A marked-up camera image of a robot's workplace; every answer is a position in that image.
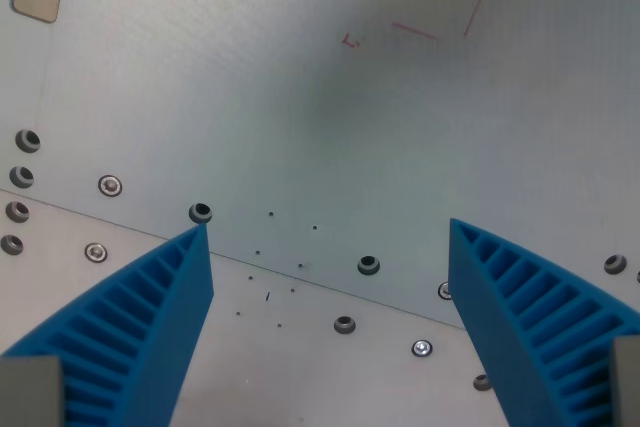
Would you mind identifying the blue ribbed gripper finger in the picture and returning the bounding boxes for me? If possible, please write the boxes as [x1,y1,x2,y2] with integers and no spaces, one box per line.
[0,222,216,427]
[447,217,640,427]

